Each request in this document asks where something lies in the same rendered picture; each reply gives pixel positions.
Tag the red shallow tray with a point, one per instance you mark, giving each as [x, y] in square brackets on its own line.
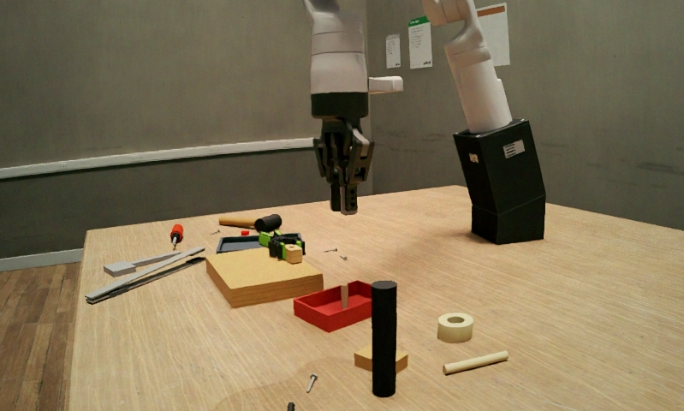
[330, 316]

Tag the beige wooden dowel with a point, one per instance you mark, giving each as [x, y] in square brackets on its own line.
[475, 362]

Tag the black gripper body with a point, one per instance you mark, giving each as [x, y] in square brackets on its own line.
[347, 108]

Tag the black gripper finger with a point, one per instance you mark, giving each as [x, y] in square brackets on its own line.
[322, 152]
[360, 156]

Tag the mallet with black head and wooden handle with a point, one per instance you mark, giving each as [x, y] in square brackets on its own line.
[265, 224]

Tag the red-handled screwdriver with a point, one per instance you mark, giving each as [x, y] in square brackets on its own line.
[176, 233]

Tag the beige ring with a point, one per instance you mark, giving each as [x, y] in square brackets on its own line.
[450, 332]

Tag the black spring clamp with green handles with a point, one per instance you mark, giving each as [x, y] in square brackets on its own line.
[277, 249]

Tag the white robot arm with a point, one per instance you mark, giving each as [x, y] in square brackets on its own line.
[339, 65]

